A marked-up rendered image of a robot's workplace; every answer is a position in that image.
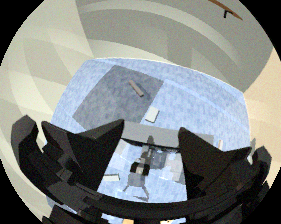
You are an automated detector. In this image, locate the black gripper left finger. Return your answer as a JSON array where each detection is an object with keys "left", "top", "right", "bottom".
[{"left": 42, "top": 119, "right": 125, "bottom": 192}]

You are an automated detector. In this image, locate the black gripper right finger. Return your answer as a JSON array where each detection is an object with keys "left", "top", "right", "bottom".
[{"left": 177, "top": 127, "right": 252, "bottom": 200}]

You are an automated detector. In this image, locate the dark grey rectangular frame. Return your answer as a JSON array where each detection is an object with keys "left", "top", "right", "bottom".
[{"left": 120, "top": 121, "right": 214, "bottom": 177}]

